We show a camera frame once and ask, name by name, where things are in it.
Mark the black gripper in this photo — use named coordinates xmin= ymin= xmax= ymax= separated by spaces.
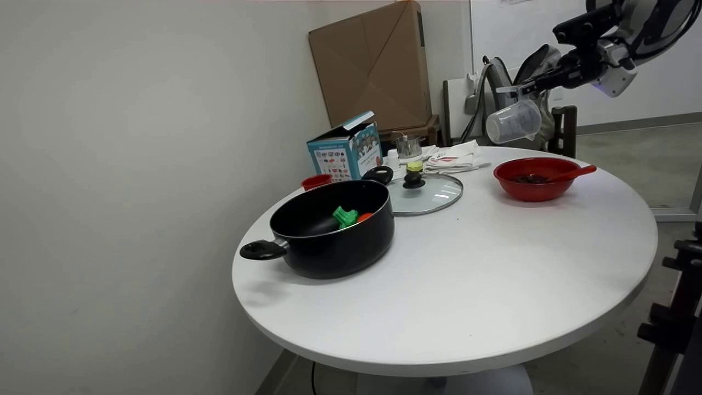
xmin=499 ymin=44 xmax=611 ymax=106

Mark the clear plastic measuring jar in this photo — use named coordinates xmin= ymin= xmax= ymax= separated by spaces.
xmin=482 ymin=96 xmax=547 ymax=147

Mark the small glass jar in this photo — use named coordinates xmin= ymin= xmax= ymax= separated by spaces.
xmin=395 ymin=132 xmax=423 ymax=160

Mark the grey backpack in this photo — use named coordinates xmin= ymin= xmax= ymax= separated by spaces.
xmin=464 ymin=42 xmax=567 ymax=149

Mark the white panel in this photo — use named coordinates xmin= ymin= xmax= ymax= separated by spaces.
xmin=445 ymin=75 xmax=490 ymax=142

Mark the white crumpled cloth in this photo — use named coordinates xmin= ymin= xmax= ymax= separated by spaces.
xmin=420 ymin=139 xmax=493 ymax=176

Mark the glass pot lid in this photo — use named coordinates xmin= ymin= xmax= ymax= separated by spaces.
xmin=384 ymin=159 xmax=468 ymax=217

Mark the large brown cardboard box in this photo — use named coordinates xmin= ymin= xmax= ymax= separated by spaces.
xmin=308 ymin=0 xmax=435 ymax=134

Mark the blue and white carton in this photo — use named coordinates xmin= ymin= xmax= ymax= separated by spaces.
xmin=306 ymin=109 xmax=384 ymax=184

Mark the green toy block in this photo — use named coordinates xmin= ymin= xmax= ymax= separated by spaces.
xmin=331 ymin=204 xmax=363 ymax=228

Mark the small red cup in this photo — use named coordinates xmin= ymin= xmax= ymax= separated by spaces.
xmin=300 ymin=171 xmax=335 ymax=193

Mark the black cooking pot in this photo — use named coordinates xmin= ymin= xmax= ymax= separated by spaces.
xmin=237 ymin=165 xmax=398 ymax=281

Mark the black tripod stand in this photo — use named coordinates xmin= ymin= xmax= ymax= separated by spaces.
xmin=634 ymin=217 xmax=702 ymax=395

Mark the black mount box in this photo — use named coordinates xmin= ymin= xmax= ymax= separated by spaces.
xmin=554 ymin=4 xmax=624 ymax=48

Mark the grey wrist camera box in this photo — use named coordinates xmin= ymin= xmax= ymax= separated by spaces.
xmin=592 ymin=39 xmax=640 ymax=98

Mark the orange bowl with handle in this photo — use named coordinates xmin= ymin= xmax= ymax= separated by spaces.
xmin=492 ymin=156 xmax=600 ymax=204

